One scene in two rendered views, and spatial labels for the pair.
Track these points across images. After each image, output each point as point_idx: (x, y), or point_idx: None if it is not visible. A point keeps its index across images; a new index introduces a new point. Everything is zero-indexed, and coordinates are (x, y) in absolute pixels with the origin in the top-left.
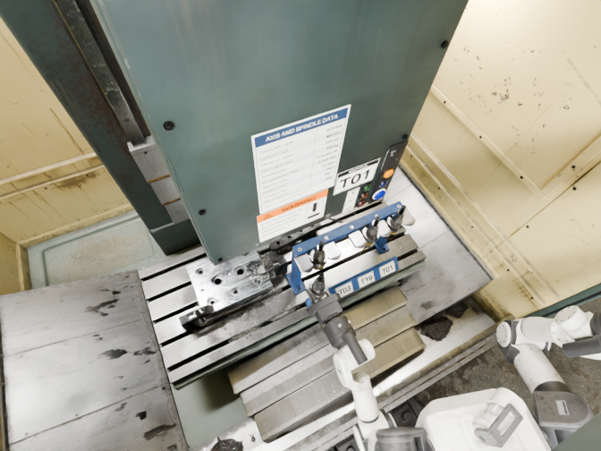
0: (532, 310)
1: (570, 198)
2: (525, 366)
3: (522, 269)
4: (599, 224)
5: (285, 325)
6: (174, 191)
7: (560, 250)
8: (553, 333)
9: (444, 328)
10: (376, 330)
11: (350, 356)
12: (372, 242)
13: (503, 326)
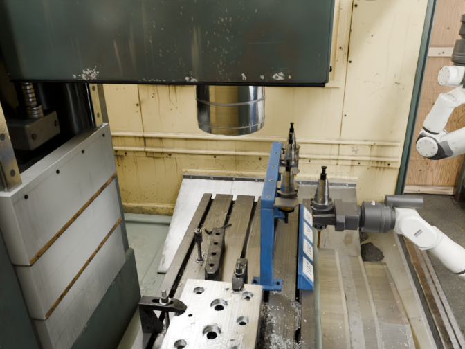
0: (396, 174)
1: (352, 70)
2: (461, 138)
3: (367, 150)
4: (379, 69)
5: (313, 316)
6: (55, 279)
7: (375, 109)
8: (448, 100)
9: (374, 248)
10: (353, 280)
11: (409, 210)
12: (297, 167)
13: (421, 142)
